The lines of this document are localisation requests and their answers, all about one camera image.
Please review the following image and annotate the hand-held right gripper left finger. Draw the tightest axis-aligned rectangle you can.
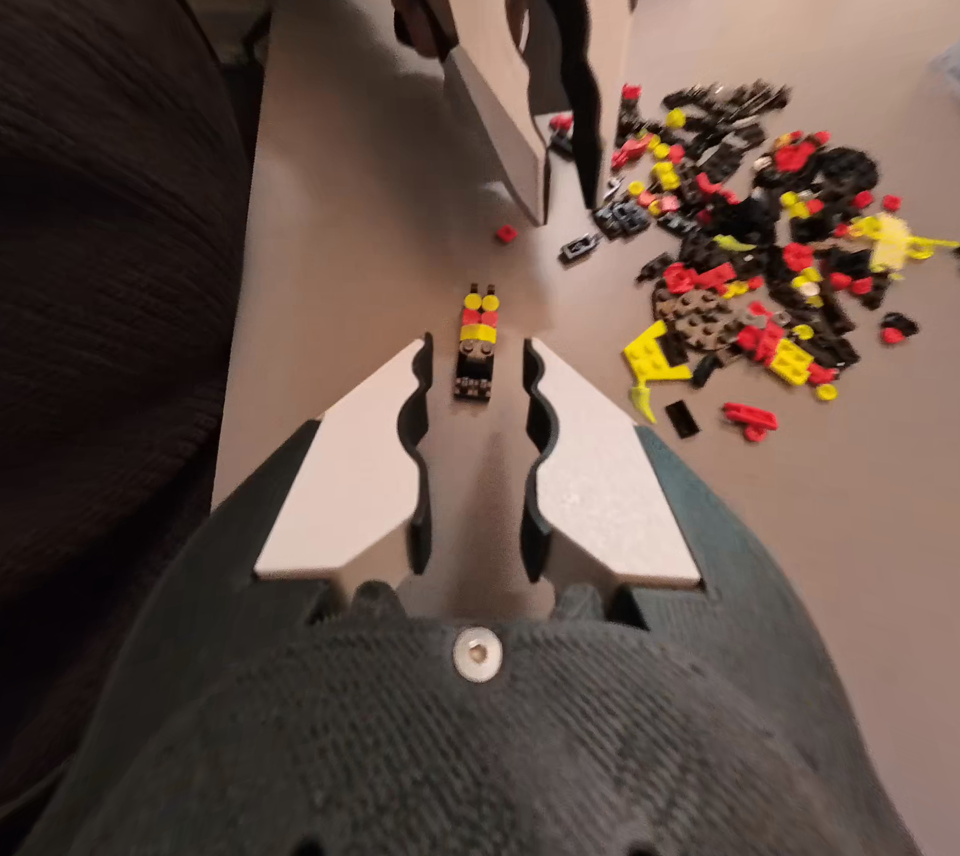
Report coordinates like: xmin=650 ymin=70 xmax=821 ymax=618
xmin=253 ymin=333 xmax=436 ymax=590

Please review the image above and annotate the pile of lego pieces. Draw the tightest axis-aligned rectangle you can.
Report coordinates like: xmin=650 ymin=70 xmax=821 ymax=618
xmin=547 ymin=79 xmax=960 ymax=444

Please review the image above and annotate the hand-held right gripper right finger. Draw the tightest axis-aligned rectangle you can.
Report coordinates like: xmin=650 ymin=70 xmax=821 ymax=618
xmin=521 ymin=337 xmax=704 ymax=590

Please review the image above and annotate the black yellow red lego assembly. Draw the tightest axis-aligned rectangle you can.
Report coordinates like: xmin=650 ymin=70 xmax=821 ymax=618
xmin=452 ymin=282 xmax=502 ymax=403

